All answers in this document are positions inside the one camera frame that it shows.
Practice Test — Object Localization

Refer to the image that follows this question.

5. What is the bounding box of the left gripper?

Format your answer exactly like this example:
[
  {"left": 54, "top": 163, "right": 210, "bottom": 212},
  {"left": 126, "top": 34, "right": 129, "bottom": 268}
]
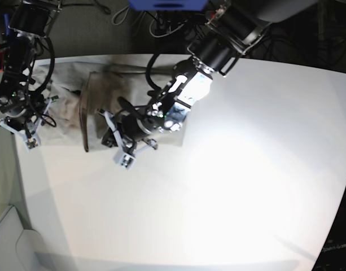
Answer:
[{"left": 96, "top": 109, "right": 158, "bottom": 157}]

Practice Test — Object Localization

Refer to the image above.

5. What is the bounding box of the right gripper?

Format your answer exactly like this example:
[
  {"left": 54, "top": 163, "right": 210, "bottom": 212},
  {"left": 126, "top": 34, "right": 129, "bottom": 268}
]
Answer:
[{"left": 0, "top": 95, "right": 59, "bottom": 141}]

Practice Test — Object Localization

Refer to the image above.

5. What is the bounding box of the grey t-shirt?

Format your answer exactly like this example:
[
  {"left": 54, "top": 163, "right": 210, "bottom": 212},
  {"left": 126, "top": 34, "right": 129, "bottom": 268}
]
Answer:
[{"left": 34, "top": 55, "right": 190, "bottom": 153}]

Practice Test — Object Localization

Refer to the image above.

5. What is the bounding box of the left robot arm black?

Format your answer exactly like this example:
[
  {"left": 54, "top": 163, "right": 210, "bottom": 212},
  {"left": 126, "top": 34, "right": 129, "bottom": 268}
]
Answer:
[{"left": 102, "top": 1, "right": 315, "bottom": 158}]

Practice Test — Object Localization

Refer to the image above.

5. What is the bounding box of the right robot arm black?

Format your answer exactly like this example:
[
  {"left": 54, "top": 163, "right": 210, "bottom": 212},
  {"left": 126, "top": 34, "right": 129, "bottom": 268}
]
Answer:
[{"left": 0, "top": 1, "right": 62, "bottom": 149}]

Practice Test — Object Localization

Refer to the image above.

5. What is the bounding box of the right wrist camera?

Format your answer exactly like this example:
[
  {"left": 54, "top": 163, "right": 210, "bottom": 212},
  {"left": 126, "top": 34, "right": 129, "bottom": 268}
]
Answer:
[{"left": 24, "top": 136, "right": 41, "bottom": 151}]

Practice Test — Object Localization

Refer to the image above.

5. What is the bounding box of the white cable loop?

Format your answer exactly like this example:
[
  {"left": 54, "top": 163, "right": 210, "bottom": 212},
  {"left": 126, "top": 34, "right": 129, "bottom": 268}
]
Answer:
[{"left": 148, "top": 16, "right": 185, "bottom": 38}]

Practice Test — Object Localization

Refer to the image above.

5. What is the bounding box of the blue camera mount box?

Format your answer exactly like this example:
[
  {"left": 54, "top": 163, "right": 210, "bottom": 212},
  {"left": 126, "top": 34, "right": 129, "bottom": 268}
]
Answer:
[{"left": 128, "top": 0, "right": 208, "bottom": 11}]

